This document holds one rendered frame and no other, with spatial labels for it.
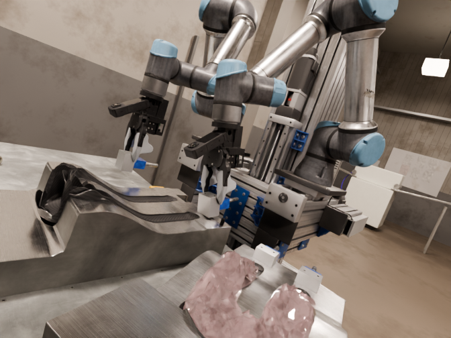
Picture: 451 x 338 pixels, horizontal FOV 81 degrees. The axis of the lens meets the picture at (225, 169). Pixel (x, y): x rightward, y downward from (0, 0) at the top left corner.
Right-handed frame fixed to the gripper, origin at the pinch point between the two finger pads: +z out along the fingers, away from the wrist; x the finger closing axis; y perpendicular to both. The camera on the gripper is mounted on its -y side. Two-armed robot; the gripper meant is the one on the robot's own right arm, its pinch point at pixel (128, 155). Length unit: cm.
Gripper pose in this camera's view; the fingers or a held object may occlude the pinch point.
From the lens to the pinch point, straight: 86.8
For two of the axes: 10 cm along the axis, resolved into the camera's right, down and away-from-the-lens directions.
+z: -3.2, 9.4, 1.5
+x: -6.5, -3.3, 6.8
